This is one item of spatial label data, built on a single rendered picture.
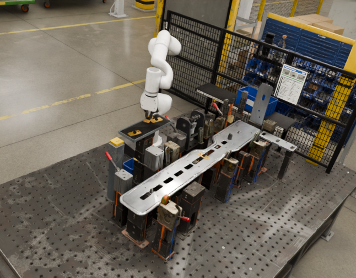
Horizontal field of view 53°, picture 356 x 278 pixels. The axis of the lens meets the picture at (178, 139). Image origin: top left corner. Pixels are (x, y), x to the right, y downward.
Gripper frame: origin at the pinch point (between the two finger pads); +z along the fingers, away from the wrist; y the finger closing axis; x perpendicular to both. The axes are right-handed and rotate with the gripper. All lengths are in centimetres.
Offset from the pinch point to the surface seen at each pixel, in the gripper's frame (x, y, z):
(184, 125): 17.0, 20.7, 9.6
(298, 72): 99, 87, -18
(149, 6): 730, -276, 117
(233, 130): 54, 51, 24
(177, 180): -23.9, 30.8, 23.7
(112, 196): -29, -9, 49
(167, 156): -9.7, 18.5, 19.1
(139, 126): -2.3, -4.6, 7.8
